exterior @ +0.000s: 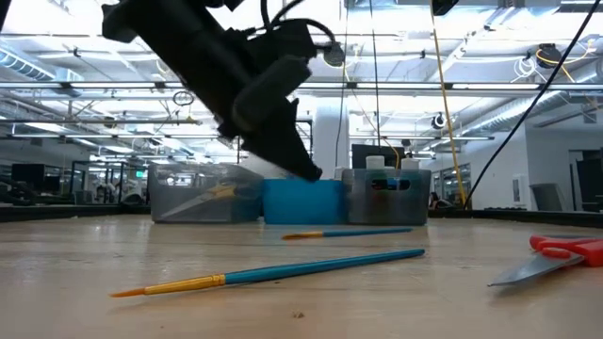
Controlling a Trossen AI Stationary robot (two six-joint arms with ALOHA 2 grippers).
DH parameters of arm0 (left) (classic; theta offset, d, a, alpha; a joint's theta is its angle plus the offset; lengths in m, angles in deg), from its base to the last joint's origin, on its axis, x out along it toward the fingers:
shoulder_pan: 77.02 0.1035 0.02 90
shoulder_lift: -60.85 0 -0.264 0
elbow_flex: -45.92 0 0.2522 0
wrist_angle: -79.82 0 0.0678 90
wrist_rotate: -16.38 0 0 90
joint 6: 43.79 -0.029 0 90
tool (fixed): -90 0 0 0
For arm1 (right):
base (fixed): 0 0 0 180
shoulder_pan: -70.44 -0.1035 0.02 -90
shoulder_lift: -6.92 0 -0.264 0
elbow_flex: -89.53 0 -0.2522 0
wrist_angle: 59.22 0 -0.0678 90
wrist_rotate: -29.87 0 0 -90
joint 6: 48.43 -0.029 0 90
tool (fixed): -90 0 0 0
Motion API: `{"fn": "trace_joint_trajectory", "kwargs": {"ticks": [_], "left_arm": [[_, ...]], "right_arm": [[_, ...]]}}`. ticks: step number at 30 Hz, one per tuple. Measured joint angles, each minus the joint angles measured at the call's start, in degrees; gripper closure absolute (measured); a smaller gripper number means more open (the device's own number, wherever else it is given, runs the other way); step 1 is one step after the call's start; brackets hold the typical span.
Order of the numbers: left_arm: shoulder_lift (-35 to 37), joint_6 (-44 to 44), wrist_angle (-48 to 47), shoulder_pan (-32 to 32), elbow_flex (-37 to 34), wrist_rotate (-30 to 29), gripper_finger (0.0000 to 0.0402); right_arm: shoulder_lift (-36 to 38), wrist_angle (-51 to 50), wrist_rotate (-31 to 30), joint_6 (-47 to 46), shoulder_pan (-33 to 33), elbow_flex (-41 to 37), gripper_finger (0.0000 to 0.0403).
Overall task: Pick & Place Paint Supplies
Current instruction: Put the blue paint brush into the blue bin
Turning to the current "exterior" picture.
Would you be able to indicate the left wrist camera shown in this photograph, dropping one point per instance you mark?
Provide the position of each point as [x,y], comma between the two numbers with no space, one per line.
[292,40]

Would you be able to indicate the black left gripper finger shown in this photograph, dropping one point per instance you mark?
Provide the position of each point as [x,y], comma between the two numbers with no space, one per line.
[297,146]
[268,153]

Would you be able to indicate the black computer monitor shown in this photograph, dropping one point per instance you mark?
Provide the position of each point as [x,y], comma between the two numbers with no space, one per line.
[393,151]

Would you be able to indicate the grey translucent bin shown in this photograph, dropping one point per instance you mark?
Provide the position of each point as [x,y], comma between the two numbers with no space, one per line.
[179,207]
[386,209]

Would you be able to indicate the person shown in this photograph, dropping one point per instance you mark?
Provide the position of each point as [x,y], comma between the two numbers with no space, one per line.
[439,201]

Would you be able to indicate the blue paint bottle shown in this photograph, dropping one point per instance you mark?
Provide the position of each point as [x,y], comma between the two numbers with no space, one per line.
[392,183]

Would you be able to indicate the black aluminium table frame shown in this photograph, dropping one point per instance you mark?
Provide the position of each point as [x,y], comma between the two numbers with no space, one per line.
[70,213]

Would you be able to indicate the blue plastic bin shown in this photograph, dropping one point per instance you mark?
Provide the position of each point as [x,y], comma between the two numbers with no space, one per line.
[304,202]

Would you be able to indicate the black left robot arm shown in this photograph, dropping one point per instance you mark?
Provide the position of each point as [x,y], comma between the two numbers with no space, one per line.
[165,37]

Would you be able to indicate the teal paint bottle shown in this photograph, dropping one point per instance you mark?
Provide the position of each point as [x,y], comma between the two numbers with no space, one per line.
[410,163]

